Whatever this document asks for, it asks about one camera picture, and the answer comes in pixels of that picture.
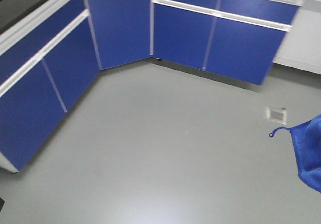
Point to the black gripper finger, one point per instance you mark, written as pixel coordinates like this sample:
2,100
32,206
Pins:
2,202

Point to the blue microfiber cloth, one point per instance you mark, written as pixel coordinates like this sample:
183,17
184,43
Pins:
306,144

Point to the blue corner cabinet panel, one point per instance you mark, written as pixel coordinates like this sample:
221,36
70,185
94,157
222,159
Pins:
122,30

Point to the blue right cabinet run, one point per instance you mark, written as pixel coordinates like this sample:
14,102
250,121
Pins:
233,38

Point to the white floor vent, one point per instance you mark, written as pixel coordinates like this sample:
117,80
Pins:
278,115

